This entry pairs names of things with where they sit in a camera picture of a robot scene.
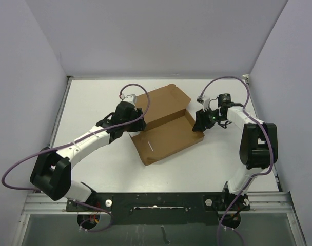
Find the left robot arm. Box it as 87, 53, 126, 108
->
30, 101, 146, 211

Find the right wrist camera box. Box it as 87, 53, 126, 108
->
197, 95, 210, 110

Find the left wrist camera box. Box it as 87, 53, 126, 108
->
120, 94, 137, 106

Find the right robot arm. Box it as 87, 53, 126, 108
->
192, 93, 278, 210

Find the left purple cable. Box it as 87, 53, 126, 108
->
1, 83, 150, 233

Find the purple cable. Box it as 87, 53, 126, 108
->
1, 83, 150, 233
201, 76, 275, 246

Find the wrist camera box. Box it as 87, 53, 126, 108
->
197, 95, 210, 110
120, 94, 137, 106

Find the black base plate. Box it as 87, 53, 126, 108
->
66, 191, 250, 228

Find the brown cardboard box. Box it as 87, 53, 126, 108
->
129, 84, 204, 166

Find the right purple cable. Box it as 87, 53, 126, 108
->
201, 76, 275, 246

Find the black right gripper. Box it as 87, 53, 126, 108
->
192, 106, 225, 132

